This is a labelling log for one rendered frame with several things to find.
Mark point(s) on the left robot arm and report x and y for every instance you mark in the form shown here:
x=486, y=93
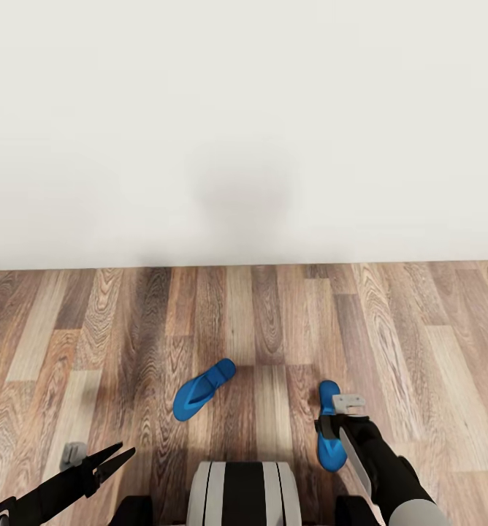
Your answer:
x=79, y=475

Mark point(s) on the sandal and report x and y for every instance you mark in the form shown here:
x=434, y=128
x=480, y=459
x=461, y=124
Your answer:
x=332, y=455
x=193, y=395

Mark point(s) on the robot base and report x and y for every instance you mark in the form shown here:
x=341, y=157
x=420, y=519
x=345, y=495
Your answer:
x=136, y=510

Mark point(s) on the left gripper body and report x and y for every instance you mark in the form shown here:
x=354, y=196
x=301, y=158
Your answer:
x=57, y=493

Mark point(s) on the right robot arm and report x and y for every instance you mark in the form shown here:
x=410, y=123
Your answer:
x=390, y=480

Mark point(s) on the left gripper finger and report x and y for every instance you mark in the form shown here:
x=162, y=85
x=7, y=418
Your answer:
x=100, y=457
x=106, y=469

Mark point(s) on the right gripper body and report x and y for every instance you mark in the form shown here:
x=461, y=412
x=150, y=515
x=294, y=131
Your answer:
x=329, y=426

